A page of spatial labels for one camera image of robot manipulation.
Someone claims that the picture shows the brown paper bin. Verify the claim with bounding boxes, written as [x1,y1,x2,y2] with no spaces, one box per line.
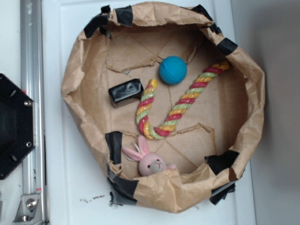
[61,2,265,213]

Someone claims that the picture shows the metal corner bracket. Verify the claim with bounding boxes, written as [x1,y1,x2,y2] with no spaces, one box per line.
[12,194,44,225]

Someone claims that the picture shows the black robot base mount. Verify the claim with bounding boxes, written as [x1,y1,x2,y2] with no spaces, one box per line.
[0,74,35,180]

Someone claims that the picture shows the aluminium extrusion rail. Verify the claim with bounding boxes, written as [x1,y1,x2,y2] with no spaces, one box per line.
[20,0,50,225]

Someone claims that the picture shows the multicolour twisted rope toy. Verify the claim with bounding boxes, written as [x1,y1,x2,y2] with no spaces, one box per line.
[135,61,230,140]

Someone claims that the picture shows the pink plush bunny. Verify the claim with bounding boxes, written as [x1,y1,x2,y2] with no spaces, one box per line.
[121,135,177,176]

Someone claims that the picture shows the blue rubber ball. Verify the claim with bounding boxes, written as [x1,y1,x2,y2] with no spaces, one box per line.
[159,56,188,85]

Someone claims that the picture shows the black box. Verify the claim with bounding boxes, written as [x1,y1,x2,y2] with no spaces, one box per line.
[108,79,144,108]

